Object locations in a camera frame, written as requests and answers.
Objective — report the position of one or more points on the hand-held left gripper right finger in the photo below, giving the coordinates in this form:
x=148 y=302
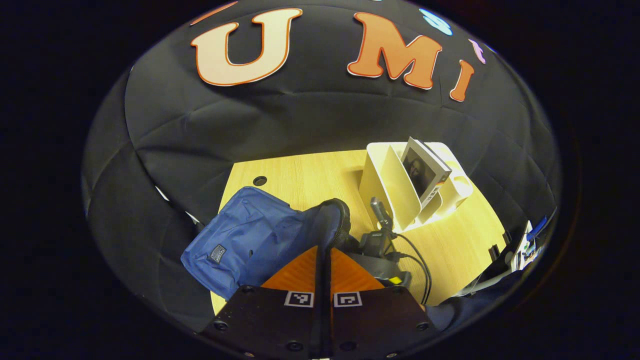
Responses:
x=380 y=325

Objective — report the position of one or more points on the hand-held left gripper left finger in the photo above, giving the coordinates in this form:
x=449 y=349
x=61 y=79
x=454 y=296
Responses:
x=265 y=325

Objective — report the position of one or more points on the white bookshelf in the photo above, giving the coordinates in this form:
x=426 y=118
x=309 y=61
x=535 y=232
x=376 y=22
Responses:
x=380 y=185

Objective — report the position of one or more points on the dark photo cover book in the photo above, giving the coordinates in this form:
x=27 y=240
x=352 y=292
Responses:
x=420 y=170

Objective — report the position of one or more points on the blue schoolbag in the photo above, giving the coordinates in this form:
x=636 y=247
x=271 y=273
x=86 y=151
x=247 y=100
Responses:
x=250 y=235

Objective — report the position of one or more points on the blurred equipment pile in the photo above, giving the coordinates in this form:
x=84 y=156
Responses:
x=525 y=247

